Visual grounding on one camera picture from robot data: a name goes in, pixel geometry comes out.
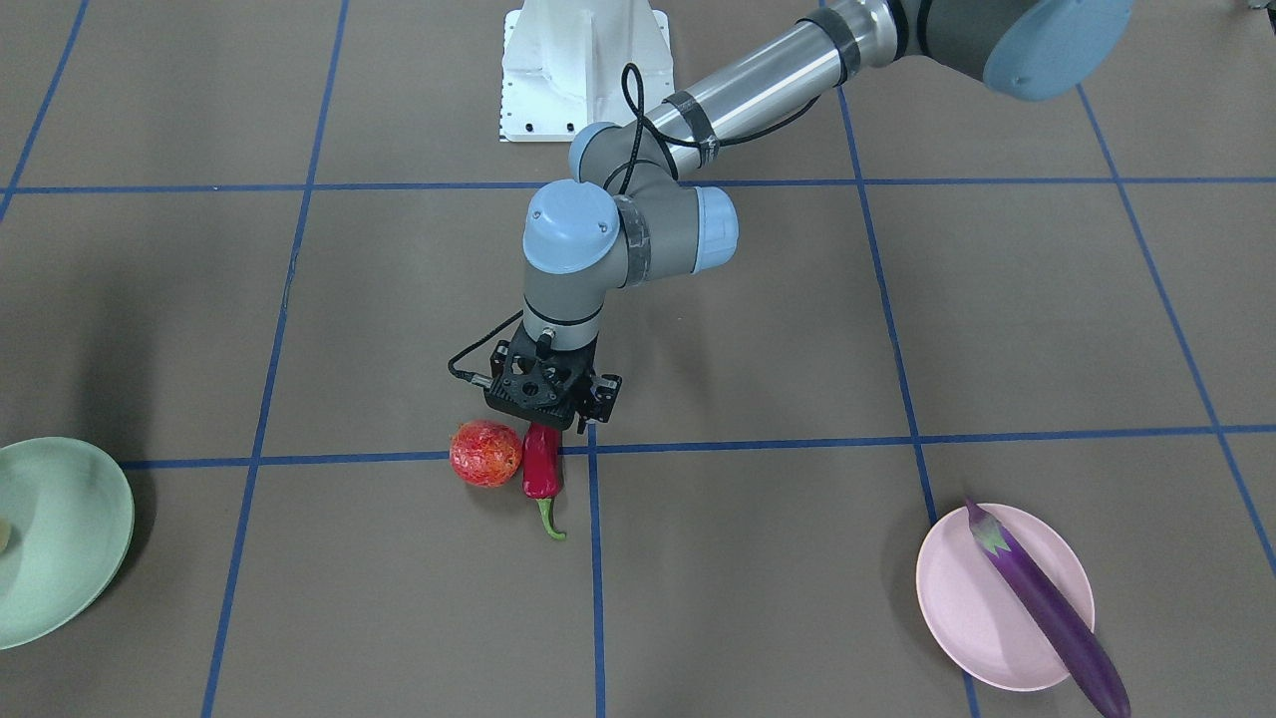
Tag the pink plate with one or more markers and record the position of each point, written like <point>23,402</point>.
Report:
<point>975,615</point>

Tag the purple eggplant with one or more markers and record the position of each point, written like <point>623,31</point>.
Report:
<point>1072,639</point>

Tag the green plate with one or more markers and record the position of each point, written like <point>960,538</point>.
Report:
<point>72,515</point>

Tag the white camera pillar base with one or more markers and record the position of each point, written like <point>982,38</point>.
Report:
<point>562,63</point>

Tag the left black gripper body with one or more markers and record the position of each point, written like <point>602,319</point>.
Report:
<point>604,390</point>

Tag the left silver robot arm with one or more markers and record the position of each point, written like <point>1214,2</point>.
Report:
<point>622,217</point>

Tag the red pomegranate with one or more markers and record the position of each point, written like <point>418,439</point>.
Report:
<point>485,453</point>

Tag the red chili pepper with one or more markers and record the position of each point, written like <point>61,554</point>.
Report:
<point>541,478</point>

